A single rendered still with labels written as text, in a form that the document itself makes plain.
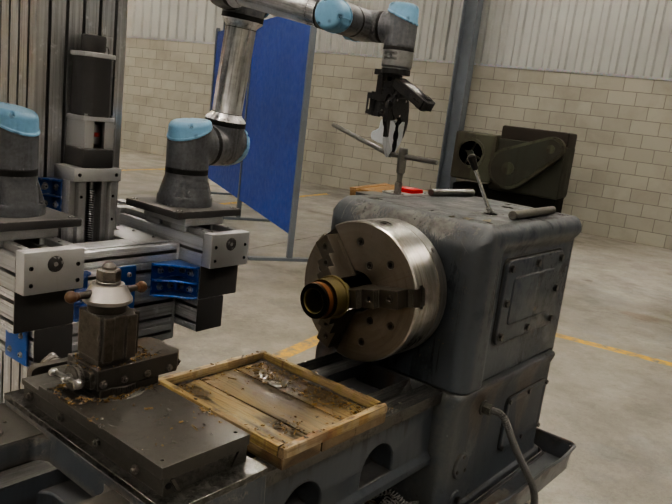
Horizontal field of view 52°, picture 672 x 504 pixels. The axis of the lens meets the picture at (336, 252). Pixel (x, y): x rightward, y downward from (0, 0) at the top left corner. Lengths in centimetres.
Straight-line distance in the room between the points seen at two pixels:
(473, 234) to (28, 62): 113
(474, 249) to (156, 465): 84
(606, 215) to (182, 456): 1062
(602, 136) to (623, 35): 149
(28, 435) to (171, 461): 30
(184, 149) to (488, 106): 1014
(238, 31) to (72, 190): 62
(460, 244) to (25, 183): 95
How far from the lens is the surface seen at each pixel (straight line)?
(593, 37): 1162
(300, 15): 172
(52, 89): 186
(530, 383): 201
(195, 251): 186
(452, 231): 157
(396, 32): 172
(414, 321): 145
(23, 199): 162
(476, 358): 161
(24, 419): 129
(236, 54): 199
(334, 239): 152
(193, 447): 105
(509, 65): 1179
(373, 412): 138
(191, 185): 189
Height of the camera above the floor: 147
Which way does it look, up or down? 12 degrees down
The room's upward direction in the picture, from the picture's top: 7 degrees clockwise
